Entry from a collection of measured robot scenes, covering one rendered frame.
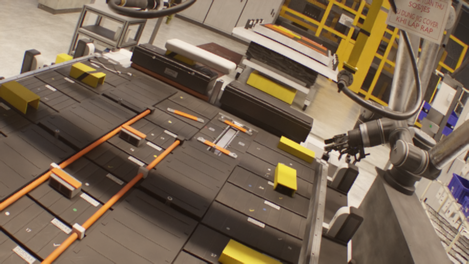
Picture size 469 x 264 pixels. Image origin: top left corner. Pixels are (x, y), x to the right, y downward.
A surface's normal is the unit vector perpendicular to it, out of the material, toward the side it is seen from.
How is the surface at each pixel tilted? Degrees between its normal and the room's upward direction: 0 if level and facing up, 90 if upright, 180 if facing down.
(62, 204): 0
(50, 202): 0
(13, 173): 0
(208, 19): 90
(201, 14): 90
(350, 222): 90
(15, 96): 90
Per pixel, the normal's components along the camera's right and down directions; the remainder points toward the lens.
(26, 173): 0.39, -0.86
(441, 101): -0.22, 0.28
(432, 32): -0.77, -0.09
